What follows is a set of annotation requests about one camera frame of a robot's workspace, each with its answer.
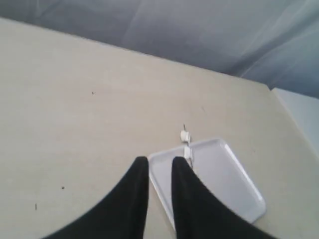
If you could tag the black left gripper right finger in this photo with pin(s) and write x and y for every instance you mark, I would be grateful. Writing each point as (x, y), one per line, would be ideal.
(198, 214)

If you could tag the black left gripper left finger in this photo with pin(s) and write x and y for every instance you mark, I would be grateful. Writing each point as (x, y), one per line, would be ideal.
(119, 215)

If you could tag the thin metal skewer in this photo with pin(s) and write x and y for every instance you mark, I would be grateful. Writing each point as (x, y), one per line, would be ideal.
(190, 161)

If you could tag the white marshmallow piece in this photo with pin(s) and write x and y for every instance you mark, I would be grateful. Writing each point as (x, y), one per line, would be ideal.
(187, 153)
(185, 136)

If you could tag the white marshmallow top piece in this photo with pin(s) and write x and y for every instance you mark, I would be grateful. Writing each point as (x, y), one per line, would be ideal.
(185, 136)

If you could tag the white rectangular plastic tray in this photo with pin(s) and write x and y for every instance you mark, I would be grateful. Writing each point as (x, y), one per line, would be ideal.
(221, 172)

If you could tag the white backdrop curtain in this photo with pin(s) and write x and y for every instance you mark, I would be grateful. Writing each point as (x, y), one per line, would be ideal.
(274, 42)

